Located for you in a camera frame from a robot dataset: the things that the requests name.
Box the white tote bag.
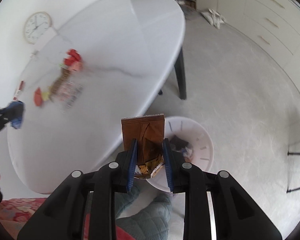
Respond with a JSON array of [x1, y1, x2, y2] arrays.
[[200, 9, 227, 29]]

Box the red floral cloth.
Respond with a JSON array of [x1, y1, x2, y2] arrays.
[[0, 197, 130, 240]]

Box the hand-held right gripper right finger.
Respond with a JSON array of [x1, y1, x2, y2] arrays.
[[161, 138, 283, 240]]

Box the black table leg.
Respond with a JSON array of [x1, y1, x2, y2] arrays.
[[174, 46, 187, 100]]

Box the clear printed plastic wrapper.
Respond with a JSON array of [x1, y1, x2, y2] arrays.
[[56, 79, 84, 112]]

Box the patterned floor mat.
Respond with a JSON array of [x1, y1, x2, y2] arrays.
[[181, 4, 203, 22]]

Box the grey quilted pants leg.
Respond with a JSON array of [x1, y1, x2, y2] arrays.
[[114, 180, 185, 240]]

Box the orange snack wrapper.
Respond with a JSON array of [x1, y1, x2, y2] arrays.
[[34, 87, 45, 107]]

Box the brown foil snack wrapper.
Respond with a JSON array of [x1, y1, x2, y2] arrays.
[[121, 114, 165, 179]]

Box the red crumpled paper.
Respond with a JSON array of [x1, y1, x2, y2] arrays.
[[63, 49, 85, 72]]

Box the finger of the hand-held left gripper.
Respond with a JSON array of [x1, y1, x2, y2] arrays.
[[0, 101, 25, 123]]

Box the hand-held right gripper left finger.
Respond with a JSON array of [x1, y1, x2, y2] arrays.
[[17, 139, 139, 240]]

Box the brown ridged snack packet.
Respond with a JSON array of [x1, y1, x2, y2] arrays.
[[50, 69, 72, 98]]

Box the red and white small box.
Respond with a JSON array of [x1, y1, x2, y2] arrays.
[[13, 80, 25, 100]]

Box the pink trash basket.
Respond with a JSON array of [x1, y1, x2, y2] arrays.
[[146, 116, 215, 193]]

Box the white round wall clock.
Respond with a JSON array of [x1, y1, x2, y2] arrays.
[[23, 12, 52, 45]]

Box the beige drawer unit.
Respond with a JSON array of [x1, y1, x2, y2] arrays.
[[242, 0, 300, 55]]

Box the black metal rack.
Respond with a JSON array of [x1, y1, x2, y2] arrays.
[[287, 137, 300, 193]]

